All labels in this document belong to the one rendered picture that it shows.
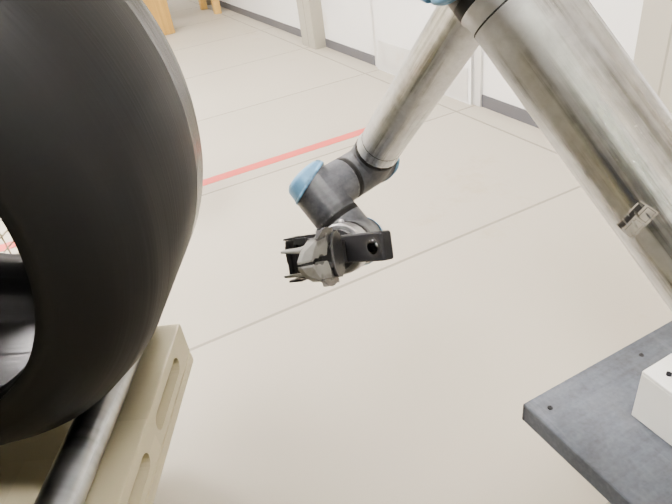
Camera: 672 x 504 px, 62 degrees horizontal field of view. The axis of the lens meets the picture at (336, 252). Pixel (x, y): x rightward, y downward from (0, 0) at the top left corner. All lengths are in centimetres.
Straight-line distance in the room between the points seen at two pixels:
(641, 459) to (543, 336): 109
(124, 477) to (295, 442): 111
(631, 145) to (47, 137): 52
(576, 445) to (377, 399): 94
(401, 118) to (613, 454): 64
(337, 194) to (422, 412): 93
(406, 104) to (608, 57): 42
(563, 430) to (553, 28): 64
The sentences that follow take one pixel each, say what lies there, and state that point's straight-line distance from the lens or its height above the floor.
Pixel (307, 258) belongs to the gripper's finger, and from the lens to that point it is 79.
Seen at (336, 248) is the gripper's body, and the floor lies 91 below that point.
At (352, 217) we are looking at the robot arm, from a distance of 106.
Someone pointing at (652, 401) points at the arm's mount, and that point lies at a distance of 102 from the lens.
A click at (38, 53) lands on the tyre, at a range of 47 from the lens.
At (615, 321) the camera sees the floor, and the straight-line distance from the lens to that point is 218.
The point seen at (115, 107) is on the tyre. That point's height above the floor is 126.
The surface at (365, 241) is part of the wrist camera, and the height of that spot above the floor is 91.
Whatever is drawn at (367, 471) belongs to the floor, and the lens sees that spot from 169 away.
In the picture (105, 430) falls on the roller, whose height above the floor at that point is 91.
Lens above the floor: 139
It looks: 34 degrees down
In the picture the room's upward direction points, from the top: 8 degrees counter-clockwise
